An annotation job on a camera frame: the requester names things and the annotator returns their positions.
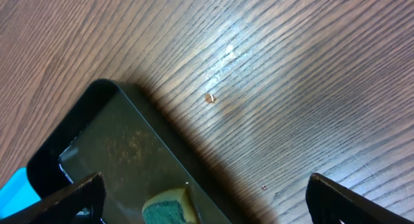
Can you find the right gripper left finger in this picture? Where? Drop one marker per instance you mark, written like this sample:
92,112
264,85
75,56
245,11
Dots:
81,202

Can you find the black water tray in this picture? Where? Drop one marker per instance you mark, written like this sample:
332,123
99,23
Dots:
115,130

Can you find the teal plastic serving tray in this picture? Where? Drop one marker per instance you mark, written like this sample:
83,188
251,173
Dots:
17,194

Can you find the green yellow sponge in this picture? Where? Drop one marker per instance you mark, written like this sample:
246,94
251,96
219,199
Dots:
170,207

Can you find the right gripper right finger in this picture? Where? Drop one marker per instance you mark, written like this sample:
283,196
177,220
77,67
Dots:
331,203

